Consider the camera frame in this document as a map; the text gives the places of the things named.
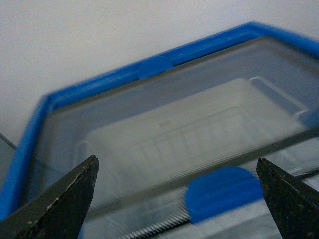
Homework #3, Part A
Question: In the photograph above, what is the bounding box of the white chest freezer blue trim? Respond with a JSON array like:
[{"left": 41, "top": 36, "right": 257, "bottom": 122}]
[{"left": 0, "top": 22, "right": 319, "bottom": 224}]

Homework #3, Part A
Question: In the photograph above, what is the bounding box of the sliding glass freezer lid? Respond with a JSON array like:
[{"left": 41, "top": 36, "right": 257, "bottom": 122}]
[{"left": 20, "top": 37, "right": 319, "bottom": 239}]

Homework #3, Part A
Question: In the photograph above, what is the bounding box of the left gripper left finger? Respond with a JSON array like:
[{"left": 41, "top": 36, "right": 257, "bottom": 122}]
[{"left": 0, "top": 155, "right": 99, "bottom": 239}]

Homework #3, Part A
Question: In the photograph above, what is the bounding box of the white wire freezer basket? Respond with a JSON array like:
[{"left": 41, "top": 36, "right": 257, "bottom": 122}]
[{"left": 76, "top": 78, "right": 305, "bottom": 200}]

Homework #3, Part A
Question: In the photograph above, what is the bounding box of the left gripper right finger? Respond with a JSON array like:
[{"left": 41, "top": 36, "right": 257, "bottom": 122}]
[{"left": 256, "top": 158, "right": 319, "bottom": 239}]

